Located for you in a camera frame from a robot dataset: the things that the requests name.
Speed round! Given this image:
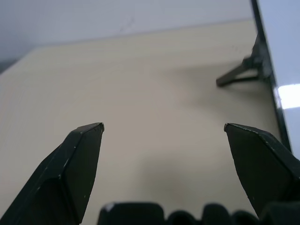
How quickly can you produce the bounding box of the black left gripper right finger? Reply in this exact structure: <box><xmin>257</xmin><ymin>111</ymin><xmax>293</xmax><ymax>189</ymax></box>
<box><xmin>224</xmin><ymin>123</ymin><xmax>300</xmax><ymax>220</ymax></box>

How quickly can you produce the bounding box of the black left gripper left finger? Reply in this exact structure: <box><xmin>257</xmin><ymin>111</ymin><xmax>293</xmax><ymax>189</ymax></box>
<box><xmin>0</xmin><ymin>122</ymin><xmax>105</xmax><ymax>225</ymax></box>

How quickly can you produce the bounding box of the black-framed whiteboard with stand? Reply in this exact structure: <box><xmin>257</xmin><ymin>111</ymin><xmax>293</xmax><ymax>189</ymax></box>
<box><xmin>215</xmin><ymin>0</ymin><xmax>300</xmax><ymax>153</ymax></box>

